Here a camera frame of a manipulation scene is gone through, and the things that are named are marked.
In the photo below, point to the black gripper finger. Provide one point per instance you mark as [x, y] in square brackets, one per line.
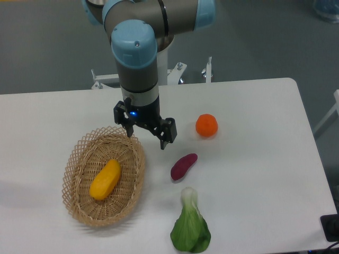
[165, 130]
[121, 118]

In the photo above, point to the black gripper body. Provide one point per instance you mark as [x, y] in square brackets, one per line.
[146, 117]

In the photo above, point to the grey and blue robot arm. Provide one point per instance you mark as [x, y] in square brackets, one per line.
[134, 30]

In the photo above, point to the yellow mango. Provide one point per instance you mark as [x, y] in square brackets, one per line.
[106, 180]

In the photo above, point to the woven wicker basket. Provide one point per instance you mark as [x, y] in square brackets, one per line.
[89, 156]

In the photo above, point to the orange fruit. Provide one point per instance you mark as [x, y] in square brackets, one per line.
[206, 125]

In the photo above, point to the purple sweet potato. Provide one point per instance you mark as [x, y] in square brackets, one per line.
[181, 167]

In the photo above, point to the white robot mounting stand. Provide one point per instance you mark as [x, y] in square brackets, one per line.
[173, 76]

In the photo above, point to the green bok choy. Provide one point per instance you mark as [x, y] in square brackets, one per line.
[190, 232]

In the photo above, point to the black device at table edge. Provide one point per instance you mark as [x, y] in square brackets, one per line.
[330, 227]

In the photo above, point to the blue object top right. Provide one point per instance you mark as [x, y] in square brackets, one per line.
[327, 10]

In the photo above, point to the white frame at right edge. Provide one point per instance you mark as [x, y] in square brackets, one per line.
[329, 118]

